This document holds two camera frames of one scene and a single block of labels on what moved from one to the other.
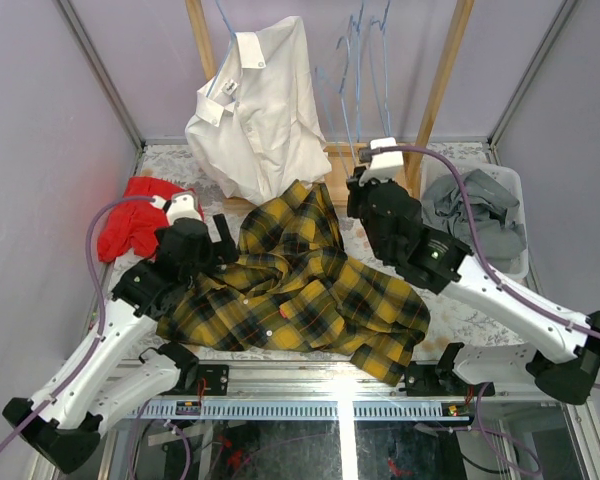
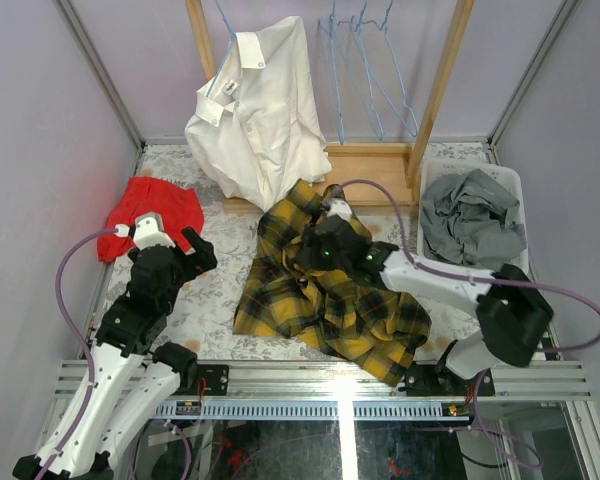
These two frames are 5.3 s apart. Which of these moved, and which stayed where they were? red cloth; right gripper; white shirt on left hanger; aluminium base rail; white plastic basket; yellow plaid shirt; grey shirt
Moved: yellow plaid shirt; right gripper
Stayed: white plastic basket; red cloth; grey shirt; aluminium base rail; white shirt on left hanger
